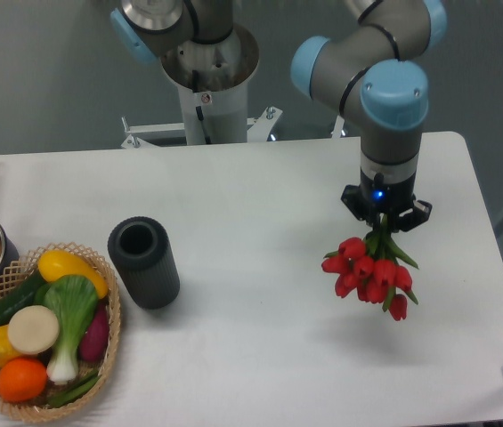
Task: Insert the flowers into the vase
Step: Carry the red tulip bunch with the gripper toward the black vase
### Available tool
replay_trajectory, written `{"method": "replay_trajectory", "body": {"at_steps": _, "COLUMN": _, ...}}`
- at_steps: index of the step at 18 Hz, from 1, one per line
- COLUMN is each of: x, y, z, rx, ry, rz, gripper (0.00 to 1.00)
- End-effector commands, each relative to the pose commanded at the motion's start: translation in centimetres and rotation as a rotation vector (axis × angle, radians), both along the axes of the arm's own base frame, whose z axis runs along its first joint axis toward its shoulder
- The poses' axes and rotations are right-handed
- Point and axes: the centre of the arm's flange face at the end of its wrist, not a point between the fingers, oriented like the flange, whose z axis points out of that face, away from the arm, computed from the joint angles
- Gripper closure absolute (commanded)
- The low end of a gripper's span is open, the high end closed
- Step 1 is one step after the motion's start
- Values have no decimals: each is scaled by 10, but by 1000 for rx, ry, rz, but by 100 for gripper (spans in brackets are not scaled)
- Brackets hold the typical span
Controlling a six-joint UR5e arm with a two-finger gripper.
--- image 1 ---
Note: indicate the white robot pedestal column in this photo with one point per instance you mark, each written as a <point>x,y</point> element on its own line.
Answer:
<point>212,81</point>

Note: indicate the yellow squash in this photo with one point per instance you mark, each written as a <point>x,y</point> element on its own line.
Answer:
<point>55,264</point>

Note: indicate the purple eggplant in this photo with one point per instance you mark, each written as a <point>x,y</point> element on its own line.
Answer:
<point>95,340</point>

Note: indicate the woven wicker basket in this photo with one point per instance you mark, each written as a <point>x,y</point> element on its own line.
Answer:
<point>37,410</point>

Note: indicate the beige round mushroom cap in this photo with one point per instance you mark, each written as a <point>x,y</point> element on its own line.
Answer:
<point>33,330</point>

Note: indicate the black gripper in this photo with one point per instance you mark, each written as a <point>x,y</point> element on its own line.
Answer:
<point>373,199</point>

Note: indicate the dark grey ribbed vase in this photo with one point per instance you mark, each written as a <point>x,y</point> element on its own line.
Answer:
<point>141,252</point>

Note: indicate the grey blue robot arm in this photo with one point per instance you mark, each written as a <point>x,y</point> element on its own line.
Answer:
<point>370,79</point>

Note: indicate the orange fruit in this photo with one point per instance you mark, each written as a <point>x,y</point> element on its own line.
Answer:
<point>22,379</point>

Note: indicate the green bean pods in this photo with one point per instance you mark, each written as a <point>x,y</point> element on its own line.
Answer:
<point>75,391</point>

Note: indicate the white metal base frame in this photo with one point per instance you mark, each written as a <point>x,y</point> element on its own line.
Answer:
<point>259,129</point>

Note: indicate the green white bok choy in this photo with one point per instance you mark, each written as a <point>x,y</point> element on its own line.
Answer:
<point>73,300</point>

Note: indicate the green cucumber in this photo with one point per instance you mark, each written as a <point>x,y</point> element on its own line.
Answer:
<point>20,297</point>

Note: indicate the red tulip bouquet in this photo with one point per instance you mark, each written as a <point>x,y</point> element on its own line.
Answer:
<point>376,269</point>

